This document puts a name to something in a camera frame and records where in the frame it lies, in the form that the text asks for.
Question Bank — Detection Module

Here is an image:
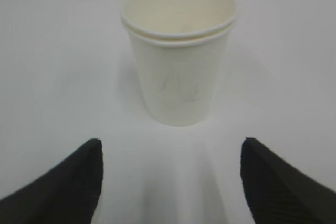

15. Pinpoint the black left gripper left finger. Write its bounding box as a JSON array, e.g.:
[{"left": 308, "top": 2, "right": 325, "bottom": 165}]
[{"left": 1, "top": 139, "right": 102, "bottom": 223}]

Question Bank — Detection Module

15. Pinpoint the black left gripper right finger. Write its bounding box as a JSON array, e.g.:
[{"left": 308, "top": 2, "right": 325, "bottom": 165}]
[{"left": 240, "top": 138, "right": 335, "bottom": 223}]

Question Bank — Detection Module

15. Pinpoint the white paper cup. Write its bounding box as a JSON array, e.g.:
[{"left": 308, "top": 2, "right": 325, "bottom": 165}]
[{"left": 121, "top": 0, "right": 237, "bottom": 126}]

